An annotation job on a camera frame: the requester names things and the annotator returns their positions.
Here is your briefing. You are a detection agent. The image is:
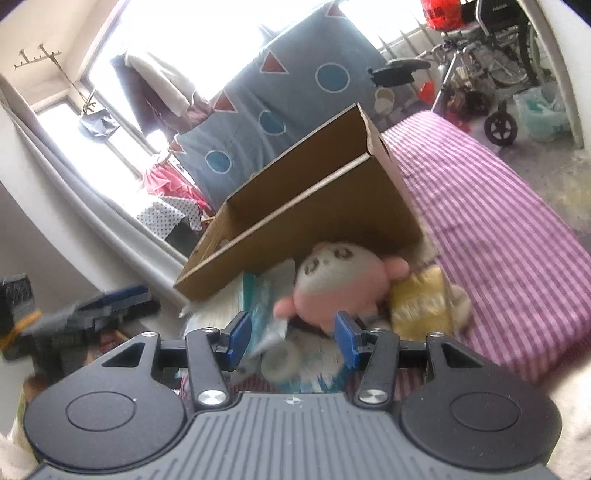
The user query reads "white tape roll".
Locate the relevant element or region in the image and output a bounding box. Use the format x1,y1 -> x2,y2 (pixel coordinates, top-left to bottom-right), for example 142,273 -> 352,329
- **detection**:
260,341 -> 301,383

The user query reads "cotton swab packet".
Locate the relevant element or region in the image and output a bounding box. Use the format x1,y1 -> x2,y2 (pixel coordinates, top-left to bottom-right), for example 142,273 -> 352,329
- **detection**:
245,259 -> 296,358

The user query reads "pink plush doll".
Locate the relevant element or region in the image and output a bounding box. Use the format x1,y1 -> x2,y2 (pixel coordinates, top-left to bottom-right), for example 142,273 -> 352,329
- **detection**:
273,242 -> 411,335

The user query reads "blue white book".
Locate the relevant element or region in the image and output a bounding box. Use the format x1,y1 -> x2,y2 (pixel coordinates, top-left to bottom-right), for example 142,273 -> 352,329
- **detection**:
230,322 -> 357,394

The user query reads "yellow snack packet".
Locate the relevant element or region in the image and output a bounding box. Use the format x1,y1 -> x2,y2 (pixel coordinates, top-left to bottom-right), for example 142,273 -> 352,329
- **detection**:
389,264 -> 473,341

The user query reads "polka dot cloth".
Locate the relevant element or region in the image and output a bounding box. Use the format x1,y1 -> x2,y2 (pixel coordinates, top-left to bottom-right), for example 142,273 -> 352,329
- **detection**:
137,196 -> 202,240

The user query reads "pink checkered tablecloth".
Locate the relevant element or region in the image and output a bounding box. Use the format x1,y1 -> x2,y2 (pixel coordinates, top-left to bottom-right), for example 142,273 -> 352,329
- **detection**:
380,111 -> 590,382

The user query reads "brown cardboard box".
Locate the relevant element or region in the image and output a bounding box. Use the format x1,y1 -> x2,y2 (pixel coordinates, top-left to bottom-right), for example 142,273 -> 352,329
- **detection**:
174,105 -> 438,301

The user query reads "white curtain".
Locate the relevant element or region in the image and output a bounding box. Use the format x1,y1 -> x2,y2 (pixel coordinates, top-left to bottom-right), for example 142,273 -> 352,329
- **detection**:
1,78 -> 185,289

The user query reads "blue patterned hanging sheet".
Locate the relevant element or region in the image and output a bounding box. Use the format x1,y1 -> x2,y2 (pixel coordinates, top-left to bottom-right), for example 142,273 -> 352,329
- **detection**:
177,2 -> 410,209

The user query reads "wheelchair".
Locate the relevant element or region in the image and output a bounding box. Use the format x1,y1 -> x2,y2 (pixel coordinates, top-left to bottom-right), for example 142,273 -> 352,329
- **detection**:
417,1 -> 551,147

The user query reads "red plastic bag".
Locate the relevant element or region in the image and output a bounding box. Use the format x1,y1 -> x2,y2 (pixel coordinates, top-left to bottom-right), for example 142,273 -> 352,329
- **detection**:
421,0 -> 464,32

